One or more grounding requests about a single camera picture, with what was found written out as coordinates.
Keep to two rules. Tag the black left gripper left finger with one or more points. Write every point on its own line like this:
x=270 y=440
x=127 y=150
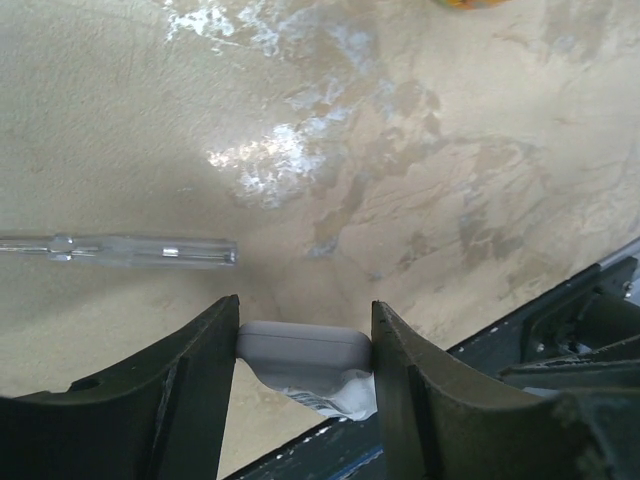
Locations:
x=158 y=414

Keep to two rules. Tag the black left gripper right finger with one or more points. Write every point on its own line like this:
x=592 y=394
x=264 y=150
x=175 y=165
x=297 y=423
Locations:
x=441 y=419

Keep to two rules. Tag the white remote control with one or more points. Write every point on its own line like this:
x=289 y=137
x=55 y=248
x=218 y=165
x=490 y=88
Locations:
x=326 y=369

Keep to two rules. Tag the orange juice bottle green label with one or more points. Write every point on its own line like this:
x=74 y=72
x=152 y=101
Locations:
x=469 y=5

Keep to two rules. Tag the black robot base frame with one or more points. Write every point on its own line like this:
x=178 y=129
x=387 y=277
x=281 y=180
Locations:
x=579 y=339

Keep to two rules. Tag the clear handle screwdriver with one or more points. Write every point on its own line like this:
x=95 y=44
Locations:
x=125 y=250

